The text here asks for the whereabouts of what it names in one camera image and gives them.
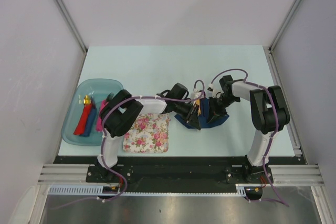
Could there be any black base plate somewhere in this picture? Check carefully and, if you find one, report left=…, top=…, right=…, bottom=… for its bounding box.
left=54, top=156, right=307, bottom=195

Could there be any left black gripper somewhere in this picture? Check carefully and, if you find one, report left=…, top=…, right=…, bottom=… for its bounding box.
left=173, top=100, right=201, bottom=130

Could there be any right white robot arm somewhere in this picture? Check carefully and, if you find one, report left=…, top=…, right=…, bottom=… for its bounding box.
left=207, top=75, right=290, bottom=183

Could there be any pink napkin roll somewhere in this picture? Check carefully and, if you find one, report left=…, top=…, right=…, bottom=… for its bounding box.
left=96, top=100, right=108, bottom=132

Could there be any white cable duct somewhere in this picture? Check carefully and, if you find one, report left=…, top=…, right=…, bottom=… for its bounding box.
left=49, top=185, right=246, bottom=197

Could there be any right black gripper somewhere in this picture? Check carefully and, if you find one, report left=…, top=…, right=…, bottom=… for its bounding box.
left=207, top=94, right=239, bottom=124

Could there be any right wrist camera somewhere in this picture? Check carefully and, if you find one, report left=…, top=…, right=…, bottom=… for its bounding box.
left=207, top=83, right=221, bottom=98

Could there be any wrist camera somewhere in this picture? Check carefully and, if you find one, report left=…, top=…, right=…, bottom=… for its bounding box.
left=191, top=88, right=203, bottom=102
left=207, top=83, right=221, bottom=98

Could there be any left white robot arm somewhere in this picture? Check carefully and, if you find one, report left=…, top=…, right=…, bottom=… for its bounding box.
left=97, top=89, right=205, bottom=182

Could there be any black utensil in pink roll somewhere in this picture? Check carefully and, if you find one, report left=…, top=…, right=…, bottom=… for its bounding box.
left=106, top=93, right=114, bottom=100

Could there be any aluminium frame rail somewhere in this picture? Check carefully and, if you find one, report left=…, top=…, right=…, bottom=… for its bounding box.
left=38, top=164, right=324, bottom=186

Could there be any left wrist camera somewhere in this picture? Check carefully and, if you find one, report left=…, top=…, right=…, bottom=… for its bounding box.
left=191, top=88, right=203, bottom=102

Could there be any blue napkin roll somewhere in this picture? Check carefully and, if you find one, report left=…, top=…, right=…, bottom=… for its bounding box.
left=80, top=103, right=97, bottom=137

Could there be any teal plastic tray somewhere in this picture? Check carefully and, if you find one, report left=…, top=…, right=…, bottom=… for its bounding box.
left=61, top=79, right=123, bottom=146

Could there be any dark blue paper napkin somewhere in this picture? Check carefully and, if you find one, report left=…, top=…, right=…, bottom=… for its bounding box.
left=174, top=98, right=222, bottom=129

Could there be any gold utensil in roll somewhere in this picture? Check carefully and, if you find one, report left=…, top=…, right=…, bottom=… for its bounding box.
left=82, top=94, right=92, bottom=106

